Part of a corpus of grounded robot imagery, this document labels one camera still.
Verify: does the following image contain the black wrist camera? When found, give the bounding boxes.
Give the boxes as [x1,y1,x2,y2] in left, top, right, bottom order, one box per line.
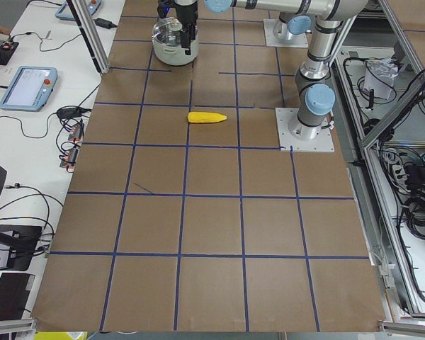
[157,0,171,18]

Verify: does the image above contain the blue teach pendant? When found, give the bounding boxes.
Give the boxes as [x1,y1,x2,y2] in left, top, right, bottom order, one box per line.
[0,66,58,112]
[55,0,103,21]

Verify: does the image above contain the white crumpled paper bag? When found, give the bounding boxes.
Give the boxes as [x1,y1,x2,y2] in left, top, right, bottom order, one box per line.
[363,58,398,100]

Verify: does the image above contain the near blue teach pendant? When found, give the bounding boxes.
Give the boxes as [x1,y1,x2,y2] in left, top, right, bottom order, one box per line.
[0,66,58,112]

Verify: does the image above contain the brown paper table cover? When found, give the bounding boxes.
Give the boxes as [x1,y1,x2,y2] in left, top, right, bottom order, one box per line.
[32,1,385,332]

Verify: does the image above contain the white steel cooking pot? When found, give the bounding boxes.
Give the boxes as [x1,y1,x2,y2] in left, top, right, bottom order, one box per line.
[152,28,199,66]

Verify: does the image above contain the coiled black cables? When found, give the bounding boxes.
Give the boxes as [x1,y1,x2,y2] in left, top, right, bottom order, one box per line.
[396,193,425,242]

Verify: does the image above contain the black monitor stand base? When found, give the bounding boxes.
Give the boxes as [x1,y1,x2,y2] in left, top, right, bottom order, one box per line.
[0,225,42,271]

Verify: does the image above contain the far blue teach pendant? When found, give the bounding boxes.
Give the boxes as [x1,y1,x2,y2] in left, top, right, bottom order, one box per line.
[55,0,103,21]

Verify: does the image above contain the black power adapter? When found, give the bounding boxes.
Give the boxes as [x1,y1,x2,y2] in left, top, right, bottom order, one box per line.
[94,18,118,29]

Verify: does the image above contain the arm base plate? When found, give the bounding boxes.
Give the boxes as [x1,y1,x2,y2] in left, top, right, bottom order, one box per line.
[263,19,308,48]
[276,108,334,153]

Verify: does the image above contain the yellow corn cob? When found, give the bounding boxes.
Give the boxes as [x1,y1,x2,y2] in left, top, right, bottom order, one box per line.
[187,111,227,124]

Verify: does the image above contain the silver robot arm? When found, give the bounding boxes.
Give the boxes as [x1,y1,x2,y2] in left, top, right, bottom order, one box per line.
[205,0,367,141]
[157,1,312,55]

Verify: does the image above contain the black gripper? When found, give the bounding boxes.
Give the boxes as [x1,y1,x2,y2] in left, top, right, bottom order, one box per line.
[174,0,198,55]

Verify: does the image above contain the black box device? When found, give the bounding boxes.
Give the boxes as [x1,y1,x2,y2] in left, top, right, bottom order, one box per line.
[0,272,35,321]

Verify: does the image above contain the aluminium frame post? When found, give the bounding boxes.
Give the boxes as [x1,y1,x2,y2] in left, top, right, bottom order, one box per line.
[67,0,110,74]

